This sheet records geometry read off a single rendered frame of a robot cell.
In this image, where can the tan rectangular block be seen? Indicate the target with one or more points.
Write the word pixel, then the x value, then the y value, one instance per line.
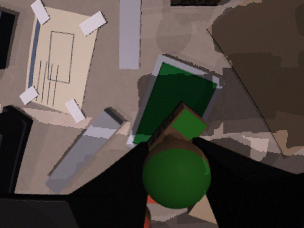
pixel 201 208

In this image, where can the beige inspection card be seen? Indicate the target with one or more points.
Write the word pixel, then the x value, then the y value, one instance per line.
pixel 62 45

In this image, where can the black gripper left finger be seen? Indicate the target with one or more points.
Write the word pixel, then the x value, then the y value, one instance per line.
pixel 114 199

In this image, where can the brown fail stamp with red knob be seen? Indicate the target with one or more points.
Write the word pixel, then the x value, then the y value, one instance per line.
pixel 147 218

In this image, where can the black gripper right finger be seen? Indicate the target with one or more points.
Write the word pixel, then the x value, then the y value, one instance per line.
pixel 249 194

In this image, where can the brown date stamp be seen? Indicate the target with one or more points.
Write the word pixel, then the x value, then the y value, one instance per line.
pixel 194 2

